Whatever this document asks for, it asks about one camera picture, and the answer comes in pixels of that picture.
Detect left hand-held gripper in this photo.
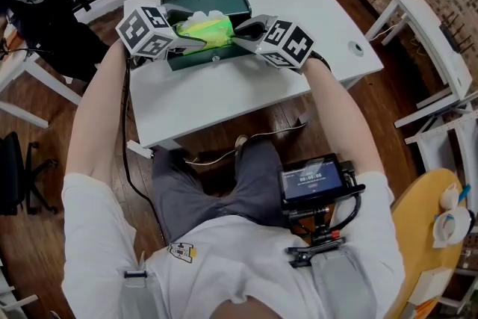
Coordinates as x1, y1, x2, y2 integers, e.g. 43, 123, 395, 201
115, 3, 208, 60

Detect person's left forearm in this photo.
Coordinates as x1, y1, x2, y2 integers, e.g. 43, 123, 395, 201
65, 39, 131, 186

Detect black wristband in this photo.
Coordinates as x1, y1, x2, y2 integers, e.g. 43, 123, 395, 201
308, 50, 332, 72

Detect grey desk grommet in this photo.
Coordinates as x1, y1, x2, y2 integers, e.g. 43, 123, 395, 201
347, 40, 365, 58

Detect grey shorts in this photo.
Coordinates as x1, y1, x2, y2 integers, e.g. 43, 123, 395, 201
151, 140, 288, 246

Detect black chest-mounted monitor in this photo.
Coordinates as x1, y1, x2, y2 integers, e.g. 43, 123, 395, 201
278, 152, 367, 212

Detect white cardboard box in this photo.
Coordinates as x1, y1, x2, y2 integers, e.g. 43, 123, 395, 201
407, 266, 456, 307

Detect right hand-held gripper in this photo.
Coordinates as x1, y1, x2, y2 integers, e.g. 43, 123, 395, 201
231, 13, 316, 70

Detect black cable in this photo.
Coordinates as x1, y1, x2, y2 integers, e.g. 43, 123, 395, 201
120, 55, 168, 247

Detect small white tape roll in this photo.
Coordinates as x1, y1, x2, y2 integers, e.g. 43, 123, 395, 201
439, 182, 461, 211

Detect white power strip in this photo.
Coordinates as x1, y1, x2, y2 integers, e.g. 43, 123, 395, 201
125, 139, 155, 160

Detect grey harness strap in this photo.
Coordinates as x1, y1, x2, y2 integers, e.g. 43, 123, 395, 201
118, 268, 165, 319
309, 246, 378, 319

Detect person's right forearm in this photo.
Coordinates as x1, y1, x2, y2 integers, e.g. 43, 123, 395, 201
301, 58, 386, 179

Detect black office chair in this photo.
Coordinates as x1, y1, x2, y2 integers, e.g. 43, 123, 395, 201
0, 130, 60, 217

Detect white side table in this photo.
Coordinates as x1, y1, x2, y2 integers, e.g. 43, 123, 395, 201
0, 24, 84, 130

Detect white bench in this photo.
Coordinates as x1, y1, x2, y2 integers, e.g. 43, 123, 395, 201
364, 0, 475, 128

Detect dark green container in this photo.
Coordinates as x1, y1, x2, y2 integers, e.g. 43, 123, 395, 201
160, 0, 259, 72

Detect yellow round table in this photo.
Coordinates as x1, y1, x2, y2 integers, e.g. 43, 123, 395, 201
383, 167, 467, 319

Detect white t-shirt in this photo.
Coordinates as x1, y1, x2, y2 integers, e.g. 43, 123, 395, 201
60, 170, 407, 319

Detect blue pen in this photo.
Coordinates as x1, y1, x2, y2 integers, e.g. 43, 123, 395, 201
456, 184, 472, 207

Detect green tissue pack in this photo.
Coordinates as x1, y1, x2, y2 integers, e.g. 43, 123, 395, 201
175, 10, 236, 49

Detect large white tape roll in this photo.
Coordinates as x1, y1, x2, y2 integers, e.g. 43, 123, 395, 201
432, 205, 476, 250

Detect black jacket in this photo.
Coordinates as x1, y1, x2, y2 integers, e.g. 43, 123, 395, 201
0, 0, 111, 84

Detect white floor cable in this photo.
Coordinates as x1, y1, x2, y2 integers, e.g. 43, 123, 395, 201
184, 122, 308, 166

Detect black monitor mount clamp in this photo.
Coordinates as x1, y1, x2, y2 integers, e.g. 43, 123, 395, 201
282, 197, 364, 270

